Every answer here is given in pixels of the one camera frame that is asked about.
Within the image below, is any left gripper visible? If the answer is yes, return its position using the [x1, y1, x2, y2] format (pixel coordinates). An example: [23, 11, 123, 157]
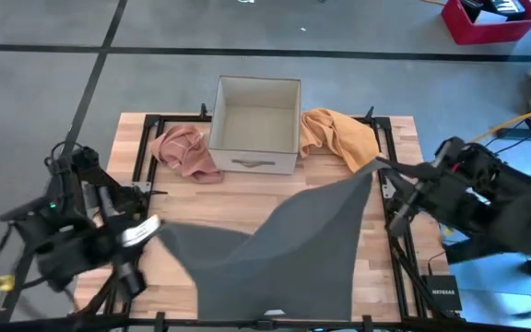
[39, 214, 162, 287]

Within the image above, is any black Netgear network switch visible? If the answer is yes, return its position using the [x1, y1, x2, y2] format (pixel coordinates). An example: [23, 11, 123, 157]
[420, 275, 463, 313]

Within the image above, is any grey towel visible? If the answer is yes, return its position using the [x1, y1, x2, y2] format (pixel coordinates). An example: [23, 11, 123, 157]
[157, 159, 389, 323]

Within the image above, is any black stand beam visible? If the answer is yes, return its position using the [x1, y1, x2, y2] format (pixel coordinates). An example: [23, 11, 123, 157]
[444, 239, 531, 267]

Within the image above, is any orange towel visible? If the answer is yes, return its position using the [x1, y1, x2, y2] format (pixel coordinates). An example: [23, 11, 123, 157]
[299, 107, 382, 174]

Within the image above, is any beige fabric storage box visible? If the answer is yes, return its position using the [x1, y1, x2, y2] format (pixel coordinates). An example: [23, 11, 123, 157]
[207, 76, 302, 176]

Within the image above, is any black metal table frame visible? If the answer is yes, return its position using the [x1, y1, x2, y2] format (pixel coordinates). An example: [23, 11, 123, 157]
[69, 103, 465, 332]

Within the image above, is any black device in crate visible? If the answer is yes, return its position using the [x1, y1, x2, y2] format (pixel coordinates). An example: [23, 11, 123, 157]
[460, 0, 527, 22]

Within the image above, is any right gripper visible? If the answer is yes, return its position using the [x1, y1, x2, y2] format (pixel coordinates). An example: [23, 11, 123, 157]
[375, 156, 474, 218]

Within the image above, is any yellow cable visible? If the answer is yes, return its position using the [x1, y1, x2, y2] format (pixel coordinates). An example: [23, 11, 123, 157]
[470, 104, 531, 144]

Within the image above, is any red plastic crate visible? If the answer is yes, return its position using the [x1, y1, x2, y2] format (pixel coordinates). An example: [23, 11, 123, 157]
[440, 0, 531, 46]

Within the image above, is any pink towel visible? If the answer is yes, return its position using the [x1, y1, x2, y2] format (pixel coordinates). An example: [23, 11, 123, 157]
[149, 124, 226, 185]

